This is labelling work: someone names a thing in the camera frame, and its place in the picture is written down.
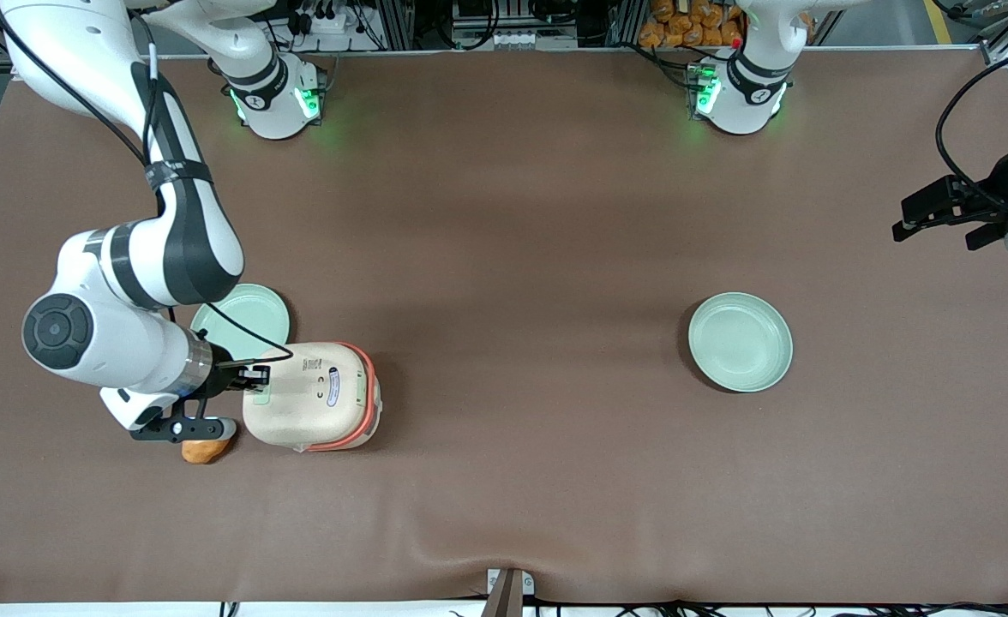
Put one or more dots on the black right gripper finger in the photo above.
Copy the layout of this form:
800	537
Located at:
255	386
257	372

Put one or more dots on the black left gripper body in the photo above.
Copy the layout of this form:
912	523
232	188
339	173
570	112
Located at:
1003	182

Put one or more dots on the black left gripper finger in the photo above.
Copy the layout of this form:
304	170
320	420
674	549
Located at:
941	224
928	199

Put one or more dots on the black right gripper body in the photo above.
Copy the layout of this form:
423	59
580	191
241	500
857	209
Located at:
222	370

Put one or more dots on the cream rice cooker orange trim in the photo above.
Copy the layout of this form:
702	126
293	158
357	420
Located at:
315	403

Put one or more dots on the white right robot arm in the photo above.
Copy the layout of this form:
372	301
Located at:
178	231

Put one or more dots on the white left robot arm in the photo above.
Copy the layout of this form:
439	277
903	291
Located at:
752	77

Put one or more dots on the pale green plate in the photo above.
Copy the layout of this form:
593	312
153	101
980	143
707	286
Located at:
740	343
260	313

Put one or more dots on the orange-brown potato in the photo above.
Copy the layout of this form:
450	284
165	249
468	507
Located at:
204	452

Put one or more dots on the brown table mat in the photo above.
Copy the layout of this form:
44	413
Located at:
512	257

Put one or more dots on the bag of orange items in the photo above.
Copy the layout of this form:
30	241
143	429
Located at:
684	24

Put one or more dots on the white power strip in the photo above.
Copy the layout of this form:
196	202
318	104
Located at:
328	21

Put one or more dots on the white electronics box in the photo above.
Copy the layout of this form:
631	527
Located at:
512	38

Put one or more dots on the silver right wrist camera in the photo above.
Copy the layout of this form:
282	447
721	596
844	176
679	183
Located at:
204	427

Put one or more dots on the grey metal bracket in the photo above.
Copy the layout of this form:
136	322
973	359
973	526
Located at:
508	591

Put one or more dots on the aluminium frame post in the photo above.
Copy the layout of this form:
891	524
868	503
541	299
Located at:
624	21
397	21

